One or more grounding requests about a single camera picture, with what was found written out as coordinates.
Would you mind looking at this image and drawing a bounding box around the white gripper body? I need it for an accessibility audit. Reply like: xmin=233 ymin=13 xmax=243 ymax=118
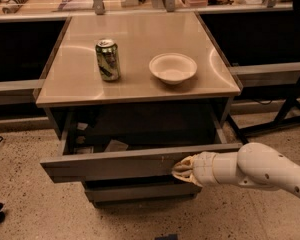
xmin=192 ymin=152 xmax=217 ymax=186

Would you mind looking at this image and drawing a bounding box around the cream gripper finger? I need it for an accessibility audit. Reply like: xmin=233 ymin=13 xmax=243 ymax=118
xmin=172 ymin=156 xmax=193 ymax=173
xmin=172 ymin=170 xmax=202 ymax=187

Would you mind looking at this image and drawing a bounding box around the grey top drawer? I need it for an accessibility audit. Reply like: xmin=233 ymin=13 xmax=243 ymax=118
xmin=40 ymin=112 xmax=242 ymax=183

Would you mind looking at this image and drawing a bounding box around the grey drawer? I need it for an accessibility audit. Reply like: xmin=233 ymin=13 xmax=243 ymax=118
xmin=85 ymin=181 xmax=201 ymax=203
xmin=40 ymin=112 xmax=242 ymax=183

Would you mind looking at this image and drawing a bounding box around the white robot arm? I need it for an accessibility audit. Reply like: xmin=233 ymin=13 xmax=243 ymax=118
xmin=172 ymin=143 xmax=300 ymax=199

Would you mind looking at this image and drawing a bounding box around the white paper in drawer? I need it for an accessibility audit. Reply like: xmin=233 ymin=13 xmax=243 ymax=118
xmin=105 ymin=140 xmax=128 ymax=152

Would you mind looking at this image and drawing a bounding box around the grey bottom drawer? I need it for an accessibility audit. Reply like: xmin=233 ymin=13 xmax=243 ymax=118
xmin=85 ymin=181 xmax=201 ymax=203

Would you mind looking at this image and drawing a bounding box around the grey drawer cabinet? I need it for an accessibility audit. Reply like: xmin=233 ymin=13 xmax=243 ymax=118
xmin=35 ymin=11 xmax=243 ymax=209

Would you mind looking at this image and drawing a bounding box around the white bowl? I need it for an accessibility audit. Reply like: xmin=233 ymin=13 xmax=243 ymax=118
xmin=149 ymin=53 xmax=197 ymax=85

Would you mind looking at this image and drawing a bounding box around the green soda can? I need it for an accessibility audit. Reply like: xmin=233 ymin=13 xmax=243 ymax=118
xmin=95 ymin=38 xmax=121 ymax=81

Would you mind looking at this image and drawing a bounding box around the black rolling stand frame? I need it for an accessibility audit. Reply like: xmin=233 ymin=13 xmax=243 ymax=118
xmin=227 ymin=77 xmax=300 ymax=144

